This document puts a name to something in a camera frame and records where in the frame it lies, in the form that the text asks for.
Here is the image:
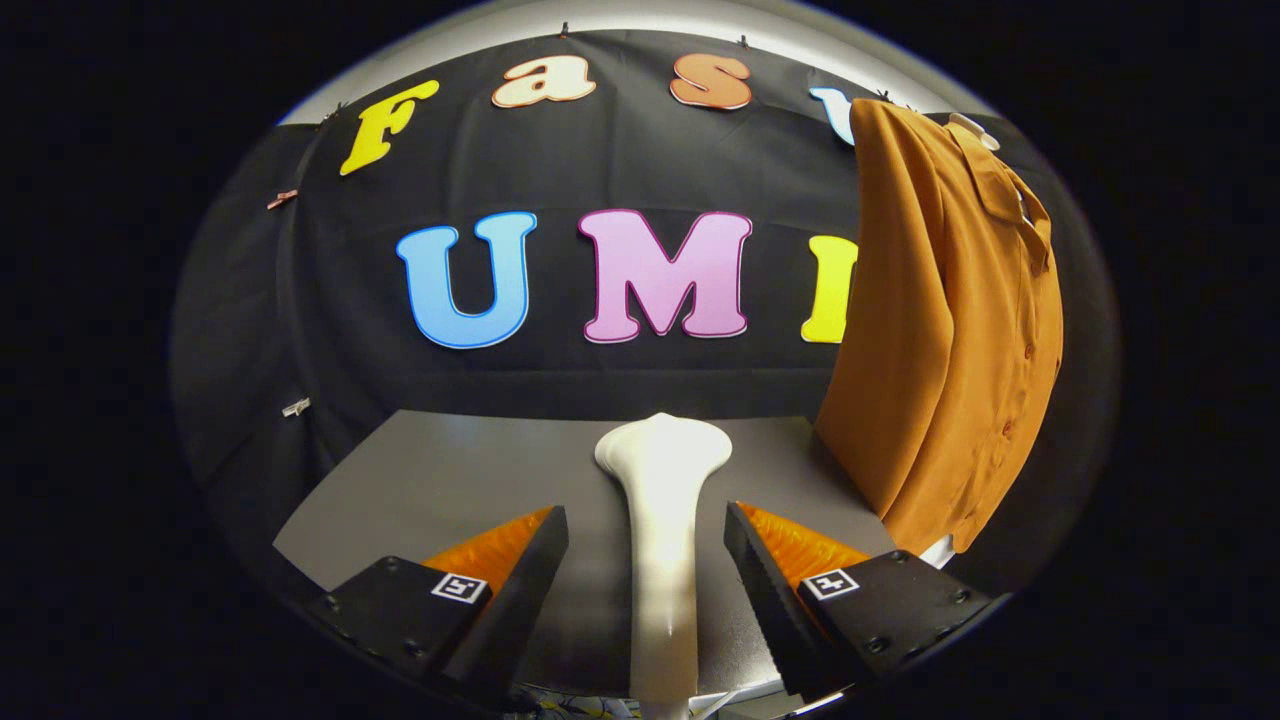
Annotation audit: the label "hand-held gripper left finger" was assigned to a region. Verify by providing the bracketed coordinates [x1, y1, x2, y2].
[305, 505, 571, 706]

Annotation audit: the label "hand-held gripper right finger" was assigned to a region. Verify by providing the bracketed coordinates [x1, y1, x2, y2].
[724, 502, 1006, 701]

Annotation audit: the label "white garment steamer head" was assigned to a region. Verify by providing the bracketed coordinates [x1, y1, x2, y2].
[594, 412, 734, 720]

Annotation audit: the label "orange button shirt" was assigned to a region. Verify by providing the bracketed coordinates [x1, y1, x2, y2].
[815, 97, 1065, 557]

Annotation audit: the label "white clothes hanger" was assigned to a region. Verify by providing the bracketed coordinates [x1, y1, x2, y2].
[945, 112, 1001, 151]

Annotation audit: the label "grey drawer cabinet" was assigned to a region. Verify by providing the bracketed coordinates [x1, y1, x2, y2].
[272, 408, 901, 701]

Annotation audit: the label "black backdrop cloth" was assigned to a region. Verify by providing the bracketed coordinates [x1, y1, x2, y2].
[170, 28, 1121, 601]

